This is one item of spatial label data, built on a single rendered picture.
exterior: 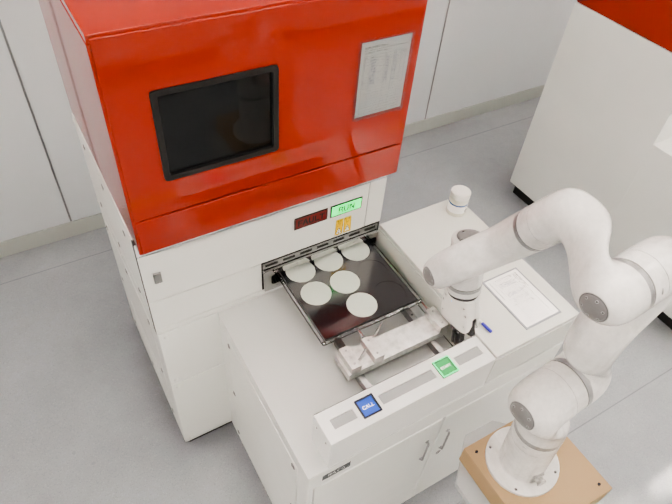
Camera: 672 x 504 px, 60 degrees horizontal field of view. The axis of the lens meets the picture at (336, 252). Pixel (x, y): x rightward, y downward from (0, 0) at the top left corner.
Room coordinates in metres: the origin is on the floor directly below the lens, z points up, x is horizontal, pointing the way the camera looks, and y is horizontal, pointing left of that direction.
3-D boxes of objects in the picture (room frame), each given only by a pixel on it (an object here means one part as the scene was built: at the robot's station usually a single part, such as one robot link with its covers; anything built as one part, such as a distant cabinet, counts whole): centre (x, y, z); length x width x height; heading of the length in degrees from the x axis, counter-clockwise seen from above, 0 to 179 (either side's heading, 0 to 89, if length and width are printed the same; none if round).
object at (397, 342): (1.05, -0.20, 0.87); 0.36 x 0.08 x 0.03; 124
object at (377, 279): (1.26, -0.04, 0.90); 0.34 x 0.34 x 0.01; 34
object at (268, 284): (1.35, 0.04, 0.89); 0.44 x 0.02 x 0.10; 124
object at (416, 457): (1.15, -0.21, 0.41); 0.97 x 0.64 x 0.82; 124
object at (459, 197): (1.59, -0.42, 1.01); 0.07 x 0.07 x 0.10
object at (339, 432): (0.85, -0.24, 0.89); 0.55 x 0.09 x 0.14; 124
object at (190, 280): (1.26, 0.20, 1.02); 0.82 x 0.03 x 0.40; 124
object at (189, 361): (1.55, 0.39, 0.41); 0.82 x 0.71 x 0.82; 124
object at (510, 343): (1.32, -0.46, 0.89); 0.62 x 0.35 x 0.14; 34
